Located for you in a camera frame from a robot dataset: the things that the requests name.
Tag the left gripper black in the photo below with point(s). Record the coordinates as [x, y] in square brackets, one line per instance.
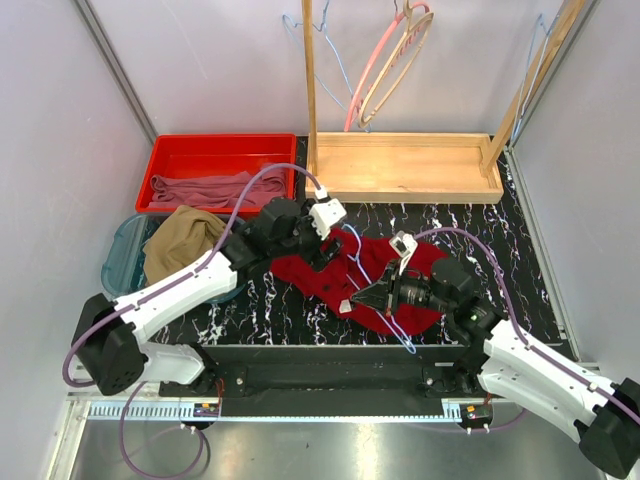
[317, 259]

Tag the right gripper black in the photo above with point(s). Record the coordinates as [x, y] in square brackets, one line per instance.
[382, 296]

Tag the light blue wire hanger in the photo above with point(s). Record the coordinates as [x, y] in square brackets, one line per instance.
[390, 322]

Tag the red pleated skirt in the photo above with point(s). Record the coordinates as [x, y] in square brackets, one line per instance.
[341, 278]

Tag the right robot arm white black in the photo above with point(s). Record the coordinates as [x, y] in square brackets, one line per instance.
[545, 360]

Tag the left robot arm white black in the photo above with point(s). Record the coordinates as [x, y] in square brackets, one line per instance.
[113, 339]

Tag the beige wooden hanger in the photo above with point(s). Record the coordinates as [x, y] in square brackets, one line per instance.
[395, 75]

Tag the pink plastic hanger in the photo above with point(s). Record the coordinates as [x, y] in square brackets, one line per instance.
[370, 70]

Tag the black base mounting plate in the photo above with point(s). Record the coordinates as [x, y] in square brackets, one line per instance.
[325, 383]

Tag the wooden rack base tray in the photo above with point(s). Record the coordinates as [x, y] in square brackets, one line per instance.
[414, 168]

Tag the mauve pink garment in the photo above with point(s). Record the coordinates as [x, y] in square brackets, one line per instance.
[218, 192]

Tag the tan brown garment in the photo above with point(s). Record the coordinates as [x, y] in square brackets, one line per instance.
[181, 239]

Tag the teal transparent plastic tub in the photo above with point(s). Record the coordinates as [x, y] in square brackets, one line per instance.
[123, 273]

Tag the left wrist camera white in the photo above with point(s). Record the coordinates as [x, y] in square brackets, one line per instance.
[326, 212]

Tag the blue wire hanger left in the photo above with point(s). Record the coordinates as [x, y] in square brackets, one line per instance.
[330, 71]

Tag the left wooden rack post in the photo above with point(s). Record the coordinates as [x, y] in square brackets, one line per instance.
[312, 156]

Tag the wooden rack post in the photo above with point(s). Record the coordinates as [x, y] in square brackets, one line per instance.
[312, 156]
[546, 43]

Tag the aluminium rail frame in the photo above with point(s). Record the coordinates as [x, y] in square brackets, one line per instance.
[178, 405]

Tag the right wooden rack post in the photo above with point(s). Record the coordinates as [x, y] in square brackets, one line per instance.
[546, 43]

